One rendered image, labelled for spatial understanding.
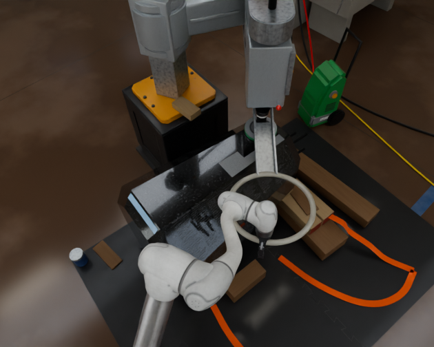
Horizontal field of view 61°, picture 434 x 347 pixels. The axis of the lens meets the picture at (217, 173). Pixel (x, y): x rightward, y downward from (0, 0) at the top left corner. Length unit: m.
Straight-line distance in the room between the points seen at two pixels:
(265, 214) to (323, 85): 1.98
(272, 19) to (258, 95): 0.47
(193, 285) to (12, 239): 2.39
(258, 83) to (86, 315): 1.98
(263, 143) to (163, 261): 1.22
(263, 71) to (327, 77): 1.44
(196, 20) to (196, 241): 1.36
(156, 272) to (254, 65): 1.20
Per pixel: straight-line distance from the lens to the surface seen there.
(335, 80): 3.44
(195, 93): 2.86
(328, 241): 2.92
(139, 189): 2.30
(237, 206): 1.70
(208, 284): 1.26
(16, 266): 3.33
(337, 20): 4.71
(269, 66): 2.05
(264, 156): 2.26
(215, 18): 2.56
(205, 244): 2.26
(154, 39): 2.45
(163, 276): 1.31
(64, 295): 3.07
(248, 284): 2.71
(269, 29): 1.89
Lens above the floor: 2.70
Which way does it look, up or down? 54 degrees down
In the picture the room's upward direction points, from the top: 3 degrees counter-clockwise
